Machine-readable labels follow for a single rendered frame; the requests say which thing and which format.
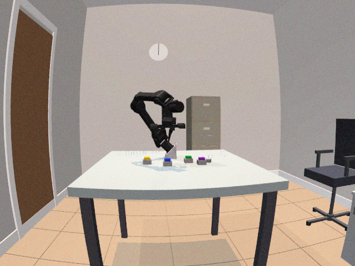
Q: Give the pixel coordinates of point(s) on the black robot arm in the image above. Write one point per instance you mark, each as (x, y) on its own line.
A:
(170, 106)

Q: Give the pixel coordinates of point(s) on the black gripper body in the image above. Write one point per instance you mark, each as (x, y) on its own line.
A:
(179, 125)

